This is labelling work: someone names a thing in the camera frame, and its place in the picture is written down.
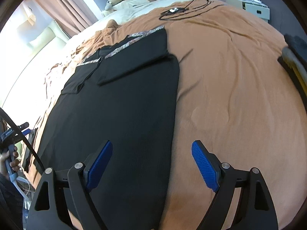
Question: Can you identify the person's left hand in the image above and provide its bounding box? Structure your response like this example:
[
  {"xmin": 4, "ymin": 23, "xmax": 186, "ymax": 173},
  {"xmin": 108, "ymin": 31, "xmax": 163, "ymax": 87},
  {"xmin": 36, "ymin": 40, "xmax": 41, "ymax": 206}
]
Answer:
[{"xmin": 0, "ymin": 146, "xmax": 20, "ymax": 180}]

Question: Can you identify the white bed sheet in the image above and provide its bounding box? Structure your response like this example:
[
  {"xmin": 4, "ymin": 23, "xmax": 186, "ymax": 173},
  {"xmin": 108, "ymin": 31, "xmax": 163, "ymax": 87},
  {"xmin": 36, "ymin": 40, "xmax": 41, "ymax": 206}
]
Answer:
[{"xmin": 69, "ymin": 0, "xmax": 212, "ymax": 44}]

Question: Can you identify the pink curtain left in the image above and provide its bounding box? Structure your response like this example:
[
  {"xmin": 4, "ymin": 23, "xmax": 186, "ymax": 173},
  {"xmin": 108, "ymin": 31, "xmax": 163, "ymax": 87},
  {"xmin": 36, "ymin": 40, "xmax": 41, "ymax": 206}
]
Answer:
[{"xmin": 35, "ymin": 0, "xmax": 97, "ymax": 37}]

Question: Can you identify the black t-shirt patterned trim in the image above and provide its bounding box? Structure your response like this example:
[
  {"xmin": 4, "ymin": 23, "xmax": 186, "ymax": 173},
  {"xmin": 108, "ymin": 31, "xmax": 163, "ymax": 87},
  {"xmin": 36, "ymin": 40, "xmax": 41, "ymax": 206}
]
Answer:
[{"xmin": 38, "ymin": 26, "xmax": 180, "ymax": 229}]

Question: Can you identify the white bedside cabinet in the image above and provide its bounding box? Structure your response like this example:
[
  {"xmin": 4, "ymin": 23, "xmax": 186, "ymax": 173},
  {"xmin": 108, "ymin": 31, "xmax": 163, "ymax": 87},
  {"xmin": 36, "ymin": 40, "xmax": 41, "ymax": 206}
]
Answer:
[{"xmin": 225, "ymin": 0, "xmax": 270, "ymax": 22}]

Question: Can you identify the brown fleece blanket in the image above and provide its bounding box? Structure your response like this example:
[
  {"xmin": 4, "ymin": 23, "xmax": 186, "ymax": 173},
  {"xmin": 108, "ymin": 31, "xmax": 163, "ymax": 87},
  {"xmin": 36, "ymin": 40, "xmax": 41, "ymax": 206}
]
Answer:
[{"xmin": 34, "ymin": 0, "xmax": 306, "ymax": 229}]

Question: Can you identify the black cable with device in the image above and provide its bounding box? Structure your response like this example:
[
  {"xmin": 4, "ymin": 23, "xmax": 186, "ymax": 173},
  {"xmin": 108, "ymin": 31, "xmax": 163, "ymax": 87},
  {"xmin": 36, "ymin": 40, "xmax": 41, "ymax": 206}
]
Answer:
[{"xmin": 158, "ymin": 0, "xmax": 226, "ymax": 21}]

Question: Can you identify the cream padded headboard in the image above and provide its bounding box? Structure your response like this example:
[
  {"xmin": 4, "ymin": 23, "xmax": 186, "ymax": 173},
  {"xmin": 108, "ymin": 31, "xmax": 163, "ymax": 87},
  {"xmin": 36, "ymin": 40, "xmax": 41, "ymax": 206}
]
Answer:
[{"xmin": 28, "ymin": 20, "xmax": 70, "ymax": 50}]

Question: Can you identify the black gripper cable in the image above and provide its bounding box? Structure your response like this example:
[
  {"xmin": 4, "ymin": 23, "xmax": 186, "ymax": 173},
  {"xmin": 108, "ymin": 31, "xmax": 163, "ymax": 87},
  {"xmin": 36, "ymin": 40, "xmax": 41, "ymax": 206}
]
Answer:
[{"xmin": 0, "ymin": 107, "xmax": 46, "ymax": 173}]

